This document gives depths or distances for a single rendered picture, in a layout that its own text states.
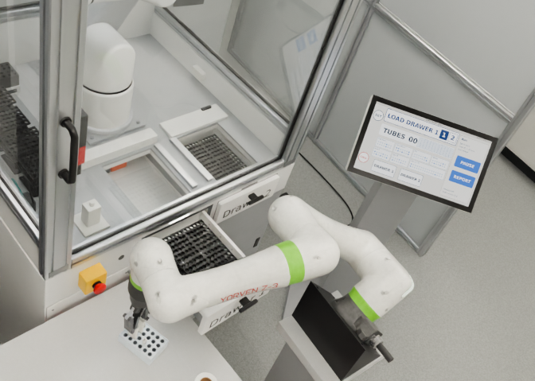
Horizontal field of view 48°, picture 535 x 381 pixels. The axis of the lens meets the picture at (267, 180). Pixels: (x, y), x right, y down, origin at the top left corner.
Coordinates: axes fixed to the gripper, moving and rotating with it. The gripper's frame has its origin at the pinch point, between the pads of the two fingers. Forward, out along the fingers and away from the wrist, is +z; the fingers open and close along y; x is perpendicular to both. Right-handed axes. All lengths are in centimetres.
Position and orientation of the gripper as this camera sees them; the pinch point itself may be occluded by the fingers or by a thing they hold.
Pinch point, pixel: (136, 327)
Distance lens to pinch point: 188.2
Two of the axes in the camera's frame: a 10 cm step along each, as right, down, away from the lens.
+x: 8.1, 5.4, -2.3
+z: -2.6, 6.8, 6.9
